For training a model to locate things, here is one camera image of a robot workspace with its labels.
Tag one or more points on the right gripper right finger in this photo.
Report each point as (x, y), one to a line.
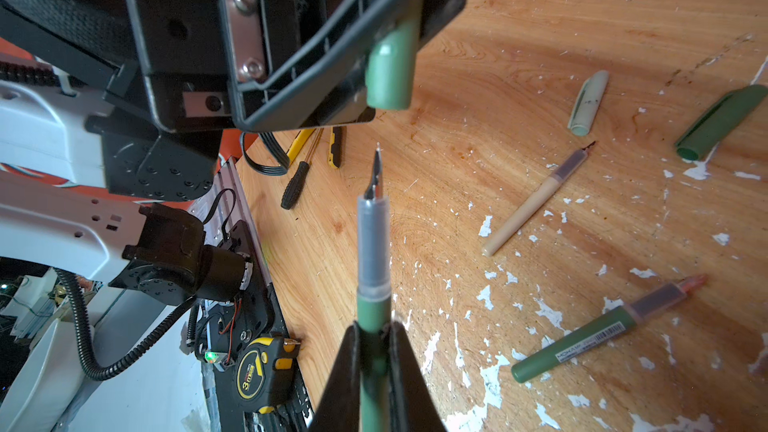
(410, 403)

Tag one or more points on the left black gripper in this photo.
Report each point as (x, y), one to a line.
(293, 64)

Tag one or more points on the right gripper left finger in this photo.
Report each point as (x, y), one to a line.
(339, 407)

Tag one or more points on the light green pen cap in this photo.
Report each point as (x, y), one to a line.
(587, 103)

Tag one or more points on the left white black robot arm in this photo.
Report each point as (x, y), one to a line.
(75, 47)

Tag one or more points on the dark green pen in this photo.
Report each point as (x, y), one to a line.
(607, 326)

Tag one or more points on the grey green pen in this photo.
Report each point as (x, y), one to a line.
(536, 200)

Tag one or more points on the yellow black tape measure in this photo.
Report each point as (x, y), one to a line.
(265, 373)

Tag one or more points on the green handled screwdriver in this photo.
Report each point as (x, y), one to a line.
(296, 184)

